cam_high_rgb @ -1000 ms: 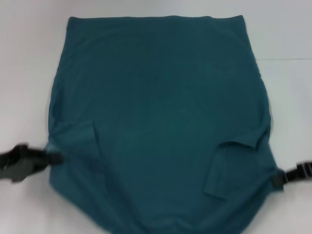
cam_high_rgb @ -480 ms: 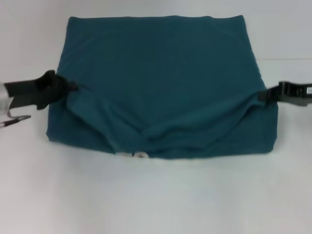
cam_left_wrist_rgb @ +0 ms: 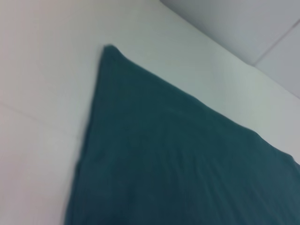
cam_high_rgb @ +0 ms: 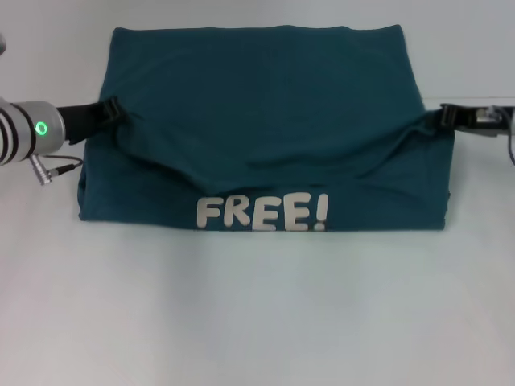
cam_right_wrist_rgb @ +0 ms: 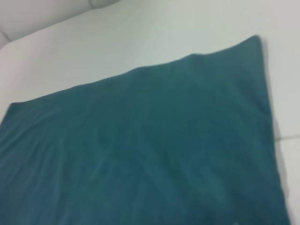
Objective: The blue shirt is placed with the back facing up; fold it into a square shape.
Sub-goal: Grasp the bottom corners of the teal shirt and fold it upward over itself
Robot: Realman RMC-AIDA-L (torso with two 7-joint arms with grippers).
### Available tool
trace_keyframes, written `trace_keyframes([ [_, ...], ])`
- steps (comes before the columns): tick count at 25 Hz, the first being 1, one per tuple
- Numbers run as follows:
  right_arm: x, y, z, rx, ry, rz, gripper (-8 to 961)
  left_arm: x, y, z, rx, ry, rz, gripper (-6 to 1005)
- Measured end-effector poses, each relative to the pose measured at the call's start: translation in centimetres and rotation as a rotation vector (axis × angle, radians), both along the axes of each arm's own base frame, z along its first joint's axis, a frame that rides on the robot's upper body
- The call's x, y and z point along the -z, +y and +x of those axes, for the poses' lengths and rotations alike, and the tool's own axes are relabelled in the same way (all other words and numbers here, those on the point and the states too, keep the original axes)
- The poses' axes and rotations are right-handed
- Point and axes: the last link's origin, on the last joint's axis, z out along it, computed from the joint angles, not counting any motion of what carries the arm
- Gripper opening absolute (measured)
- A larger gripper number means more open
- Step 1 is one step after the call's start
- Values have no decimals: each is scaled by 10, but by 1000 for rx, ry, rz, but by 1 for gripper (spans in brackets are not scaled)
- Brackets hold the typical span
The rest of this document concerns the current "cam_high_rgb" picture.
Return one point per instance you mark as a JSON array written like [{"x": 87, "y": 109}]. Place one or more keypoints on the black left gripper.
[{"x": 80, "y": 120}]

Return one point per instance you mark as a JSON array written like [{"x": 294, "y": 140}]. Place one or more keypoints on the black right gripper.
[{"x": 480, "y": 120}]

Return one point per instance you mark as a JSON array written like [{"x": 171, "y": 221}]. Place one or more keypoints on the blue short-sleeved shirt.
[{"x": 261, "y": 120}]

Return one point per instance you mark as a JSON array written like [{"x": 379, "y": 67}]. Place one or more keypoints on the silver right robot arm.
[{"x": 512, "y": 120}]

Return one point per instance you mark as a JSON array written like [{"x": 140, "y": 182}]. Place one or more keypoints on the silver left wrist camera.
[{"x": 2, "y": 43}]

